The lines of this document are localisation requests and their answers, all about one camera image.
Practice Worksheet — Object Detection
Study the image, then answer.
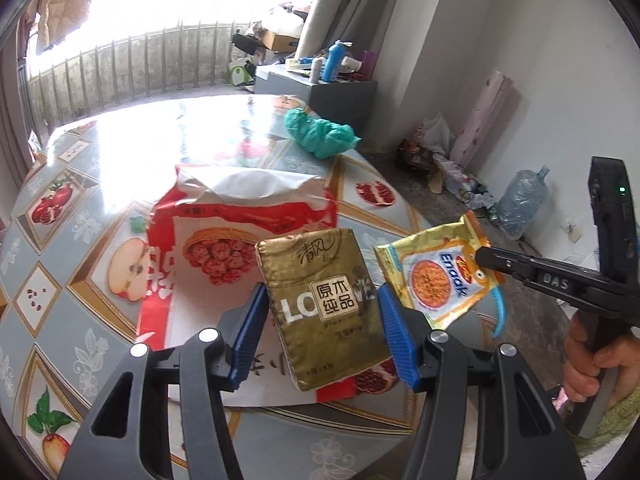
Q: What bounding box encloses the yellow Enaak snack packet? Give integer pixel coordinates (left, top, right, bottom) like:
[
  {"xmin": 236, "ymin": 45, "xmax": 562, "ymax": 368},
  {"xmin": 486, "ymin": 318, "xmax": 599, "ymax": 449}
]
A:
[{"xmin": 374, "ymin": 211, "xmax": 503, "ymax": 330}]

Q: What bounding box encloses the gold tissue pack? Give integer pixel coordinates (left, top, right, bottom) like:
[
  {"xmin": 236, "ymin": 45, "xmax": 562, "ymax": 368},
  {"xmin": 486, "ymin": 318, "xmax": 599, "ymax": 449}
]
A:
[{"xmin": 256, "ymin": 228, "xmax": 390, "ymax": 391}]

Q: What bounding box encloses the red and white snack bag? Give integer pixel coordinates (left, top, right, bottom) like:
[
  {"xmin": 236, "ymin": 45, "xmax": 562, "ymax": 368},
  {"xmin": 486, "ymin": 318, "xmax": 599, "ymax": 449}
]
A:
[{"xmin": 139, "ymin": 165, "xmax": 373, "ymax": 408}]

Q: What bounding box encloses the green plastic bag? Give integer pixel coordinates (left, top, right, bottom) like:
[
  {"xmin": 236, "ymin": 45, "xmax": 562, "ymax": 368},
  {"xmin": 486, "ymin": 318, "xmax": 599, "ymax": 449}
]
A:
[{"xmin": 283, "ymin": 108, "xmax": 361, "ymax": 159}]

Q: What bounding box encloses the floor trash pile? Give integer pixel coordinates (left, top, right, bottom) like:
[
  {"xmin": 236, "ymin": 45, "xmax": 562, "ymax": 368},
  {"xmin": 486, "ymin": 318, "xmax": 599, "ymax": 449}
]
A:
[{"xmin": 395, "ymin": 113, "xmax": 497, "ymax": 222}]

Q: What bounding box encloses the right hand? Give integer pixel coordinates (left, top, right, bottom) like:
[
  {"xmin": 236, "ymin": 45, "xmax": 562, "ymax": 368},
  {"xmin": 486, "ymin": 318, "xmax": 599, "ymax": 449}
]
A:
[{"xmin": 563, "ymin": 312, "xmax": 640, "ymax": 408}]

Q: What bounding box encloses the large empty water jug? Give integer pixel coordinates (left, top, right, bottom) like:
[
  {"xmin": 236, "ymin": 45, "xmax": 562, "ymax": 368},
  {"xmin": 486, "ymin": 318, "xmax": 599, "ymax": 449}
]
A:
[{"xmin": 496, "ymin": 165, "xmax": 550, "ymax": 240}]

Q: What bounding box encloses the pink rolled mat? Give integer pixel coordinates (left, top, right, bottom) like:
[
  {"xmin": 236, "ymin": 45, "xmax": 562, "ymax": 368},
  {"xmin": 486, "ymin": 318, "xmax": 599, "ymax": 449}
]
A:
[{"xmin": 449, "ymin": 70, "xmax": 513, "ymax": 168}]

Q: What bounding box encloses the fruit pattern tablecloth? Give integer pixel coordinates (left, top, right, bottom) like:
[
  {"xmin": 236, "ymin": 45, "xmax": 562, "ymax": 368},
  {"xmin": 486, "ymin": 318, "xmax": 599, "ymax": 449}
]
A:
[{"xmin": 0, "ymin": 94, "xmax": 501, "ymax": 480}]

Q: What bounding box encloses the grey cabinet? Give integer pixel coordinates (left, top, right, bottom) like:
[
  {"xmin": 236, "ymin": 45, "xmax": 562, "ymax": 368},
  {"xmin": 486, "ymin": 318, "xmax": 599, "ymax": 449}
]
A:
[{"xmin": 254, "ymin": 65, "xmax": 378, "ymax": 136}]

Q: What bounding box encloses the blue spray bottle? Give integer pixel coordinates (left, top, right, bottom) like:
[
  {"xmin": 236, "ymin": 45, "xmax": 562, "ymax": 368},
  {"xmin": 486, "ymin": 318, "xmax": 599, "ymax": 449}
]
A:
[{"xmin": 320, "ymin": 40, "xmax": 352, "ymax": 82}]

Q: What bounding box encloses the balcony railing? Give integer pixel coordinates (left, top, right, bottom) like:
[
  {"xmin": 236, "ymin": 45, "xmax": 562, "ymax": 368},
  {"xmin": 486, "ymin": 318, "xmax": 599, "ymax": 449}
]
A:
[{"xmin": 18, "ymin": 22, "xmax": 247, "ymax": 134}]

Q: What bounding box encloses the beige hanging jacket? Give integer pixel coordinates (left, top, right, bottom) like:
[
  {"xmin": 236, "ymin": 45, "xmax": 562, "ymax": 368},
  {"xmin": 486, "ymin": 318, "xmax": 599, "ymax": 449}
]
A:
[{"xmin": 36, "ymin": 0, "xmax": 91, "ymax": 55}]

